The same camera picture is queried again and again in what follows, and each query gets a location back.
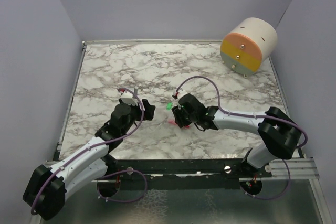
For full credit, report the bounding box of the aluminium frame rail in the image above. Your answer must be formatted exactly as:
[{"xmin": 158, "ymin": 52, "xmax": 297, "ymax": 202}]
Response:
[{"xmin": 269, "ymin": 158, "xmax": 320, "ymax": 179}]

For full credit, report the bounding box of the round three-drawer mini cabinet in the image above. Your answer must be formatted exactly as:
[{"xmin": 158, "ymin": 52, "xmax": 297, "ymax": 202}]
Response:
[{"xmin": 220, "ymin": 17, "xmax": 278, "ymax": 78}]

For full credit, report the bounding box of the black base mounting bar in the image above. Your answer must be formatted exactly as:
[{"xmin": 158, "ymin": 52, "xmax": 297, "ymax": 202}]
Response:
[{"xmin": 98, "ymin": 157, "xmax": 271, "ymax": 190}]

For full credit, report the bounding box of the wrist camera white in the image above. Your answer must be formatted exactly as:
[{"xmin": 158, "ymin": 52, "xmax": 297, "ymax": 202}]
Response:
[
  {"xmin": 172, "ymin": 89, "xmax": 188, "ymax": 100},
  {"xmin": 119, "ymin": 88, "xmax": 139, "ymax": 106}
]

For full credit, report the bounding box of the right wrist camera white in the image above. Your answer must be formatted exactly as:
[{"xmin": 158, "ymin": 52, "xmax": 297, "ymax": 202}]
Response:
[{"xmin": 172, "ymin": 89, "xmax": 188, "ymax": 100}]

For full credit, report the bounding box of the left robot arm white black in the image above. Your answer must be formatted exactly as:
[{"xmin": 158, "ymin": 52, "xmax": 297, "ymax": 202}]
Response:
[{"xmin": 23, "ymin": 99, "xmax": 156, "ymax": 220}]

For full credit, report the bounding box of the pink key tag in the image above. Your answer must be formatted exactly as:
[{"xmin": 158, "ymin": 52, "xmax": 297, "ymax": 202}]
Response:
[{"xmin": 168, "ymin": 120, "xmax": 190, "ymax": 129}]

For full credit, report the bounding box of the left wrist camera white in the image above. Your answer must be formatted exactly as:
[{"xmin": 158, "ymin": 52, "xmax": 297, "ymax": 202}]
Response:
[{"xmin": 119, "ymin": 88, "xmax": 139, "ymax": 106}]

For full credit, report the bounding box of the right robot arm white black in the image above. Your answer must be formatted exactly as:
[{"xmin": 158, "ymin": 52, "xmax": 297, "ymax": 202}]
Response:
[{"xmin": 172, "ymin": 92, "xmax": 301, "ymax": 177}]

